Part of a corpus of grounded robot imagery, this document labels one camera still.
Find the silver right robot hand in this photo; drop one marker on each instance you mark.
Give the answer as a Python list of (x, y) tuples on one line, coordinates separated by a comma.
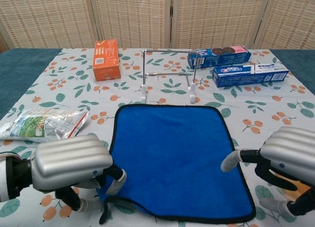
[(290, 150)]

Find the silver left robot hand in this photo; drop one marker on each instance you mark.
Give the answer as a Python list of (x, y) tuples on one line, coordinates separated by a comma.
[(69, 155)]

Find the blue towel with black trim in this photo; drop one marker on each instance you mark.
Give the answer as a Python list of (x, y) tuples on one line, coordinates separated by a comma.
[(172, 150)]

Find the clear plastic snack bag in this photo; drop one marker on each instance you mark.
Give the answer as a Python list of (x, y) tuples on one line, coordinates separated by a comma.
[(37, 126)]

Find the floral tablecloth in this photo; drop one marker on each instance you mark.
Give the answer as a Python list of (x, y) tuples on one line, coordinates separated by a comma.
[(73, 101)]

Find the blue Crest toothpaste box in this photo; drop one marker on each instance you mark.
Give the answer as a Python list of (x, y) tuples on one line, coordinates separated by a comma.
[(246, 75)]

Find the orange cardboard box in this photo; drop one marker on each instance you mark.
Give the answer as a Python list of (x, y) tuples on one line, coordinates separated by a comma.
[(105, 59)]

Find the blue Oreo cookie box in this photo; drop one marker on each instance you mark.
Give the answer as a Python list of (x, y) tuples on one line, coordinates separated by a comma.
[(221, 59)]

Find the plastic wrapped bun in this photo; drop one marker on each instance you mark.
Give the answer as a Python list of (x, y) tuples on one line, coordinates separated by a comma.
[(305, 185)]

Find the woven folding screen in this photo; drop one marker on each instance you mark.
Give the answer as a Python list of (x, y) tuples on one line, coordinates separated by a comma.
[(135, 15)]

